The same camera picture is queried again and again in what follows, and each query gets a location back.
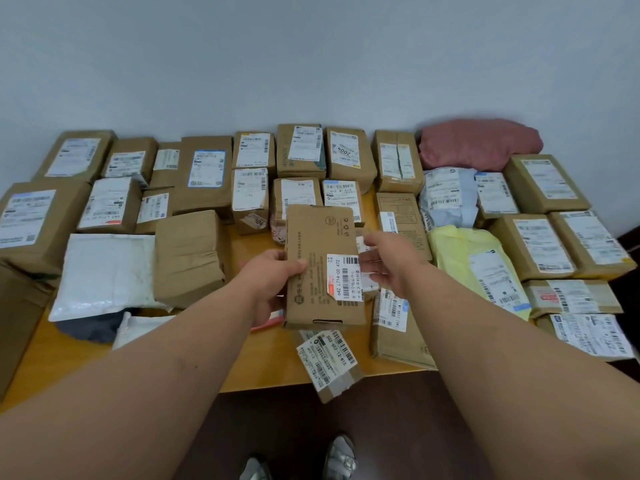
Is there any person's left forearm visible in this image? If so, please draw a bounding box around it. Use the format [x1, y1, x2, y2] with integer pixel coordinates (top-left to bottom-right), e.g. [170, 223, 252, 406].
[0, 277, 267, 480]

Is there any pale blue mailer bag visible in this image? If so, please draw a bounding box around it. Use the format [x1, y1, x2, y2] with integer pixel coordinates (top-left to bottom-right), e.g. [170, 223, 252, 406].
[418, 167, 480, 231]

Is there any person's right shoe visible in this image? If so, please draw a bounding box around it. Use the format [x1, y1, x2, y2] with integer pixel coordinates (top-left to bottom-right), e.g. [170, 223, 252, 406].
[322, 434, 358, 480]

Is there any person's right hand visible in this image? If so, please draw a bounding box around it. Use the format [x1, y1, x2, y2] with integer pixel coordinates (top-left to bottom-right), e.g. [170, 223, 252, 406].
[357, 231, 432, 300]

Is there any person's right forearm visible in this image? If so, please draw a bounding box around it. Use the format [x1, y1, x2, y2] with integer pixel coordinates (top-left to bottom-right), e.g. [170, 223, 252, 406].
[399, 264, 640, 480]

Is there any person's left shoe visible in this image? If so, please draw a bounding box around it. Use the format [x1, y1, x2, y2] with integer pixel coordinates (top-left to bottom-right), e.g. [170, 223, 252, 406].
[239, 455, 274, 480]

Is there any white padded mailer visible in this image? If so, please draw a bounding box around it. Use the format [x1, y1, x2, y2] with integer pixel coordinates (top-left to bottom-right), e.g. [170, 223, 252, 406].
[48, 233, 172, 323]

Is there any person's left hand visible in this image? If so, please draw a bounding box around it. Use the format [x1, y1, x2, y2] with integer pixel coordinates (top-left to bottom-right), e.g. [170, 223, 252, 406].
[235, 250, 309, 328]

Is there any pile of labelled cardboard parcels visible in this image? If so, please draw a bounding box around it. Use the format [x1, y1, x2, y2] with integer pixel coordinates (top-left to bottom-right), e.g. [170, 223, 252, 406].
[0, 123, 639, 404]

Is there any person's shoe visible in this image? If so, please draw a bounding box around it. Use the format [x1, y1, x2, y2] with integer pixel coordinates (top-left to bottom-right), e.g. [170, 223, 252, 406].
[239, 455, 274, 480]
[322, 434, 358, 480]

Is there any white crinkled plastic bag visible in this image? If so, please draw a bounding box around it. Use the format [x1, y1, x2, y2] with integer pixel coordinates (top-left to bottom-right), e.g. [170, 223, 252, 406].
[112, 312, 177, 351]

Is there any dark grey soft bag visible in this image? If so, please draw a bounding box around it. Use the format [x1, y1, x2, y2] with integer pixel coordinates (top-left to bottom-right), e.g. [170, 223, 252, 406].
[54, 309, 133, 344]

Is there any brown printed carton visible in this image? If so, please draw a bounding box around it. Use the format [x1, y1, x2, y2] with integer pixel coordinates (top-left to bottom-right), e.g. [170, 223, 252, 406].
[283, 204, 367, 330]

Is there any yellow mailer bag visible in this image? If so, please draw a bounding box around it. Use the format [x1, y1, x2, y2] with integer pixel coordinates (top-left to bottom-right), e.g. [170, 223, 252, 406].
[427, 225, 532, 322]

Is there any pink plastic mailer bag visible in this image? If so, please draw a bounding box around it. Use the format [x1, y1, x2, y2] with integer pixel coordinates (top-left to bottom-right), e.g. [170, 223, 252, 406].
[418, 119, 544, 172]

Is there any small pink packet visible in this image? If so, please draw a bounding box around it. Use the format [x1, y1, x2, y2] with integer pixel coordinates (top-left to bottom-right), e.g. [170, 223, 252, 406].
[251, 309, 286, 334]

